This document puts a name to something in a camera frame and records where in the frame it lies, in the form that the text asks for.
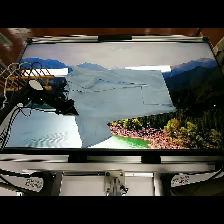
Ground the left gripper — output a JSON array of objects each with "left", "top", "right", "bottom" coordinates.
[{"left": 49, "top": 92, "right": 80, "bottom": 117}]

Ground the light blue shirt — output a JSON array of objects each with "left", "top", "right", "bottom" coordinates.
[{"left": 64, "top": 65, "right": 177, "bottom": 149}]

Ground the black cable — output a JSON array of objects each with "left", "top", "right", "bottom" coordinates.
[
  {"left": 0, "top": 103, "right": 33, "bottom": 152},
  {"left": 2, "top": 61, "right": 54, "bottom": 92}
]

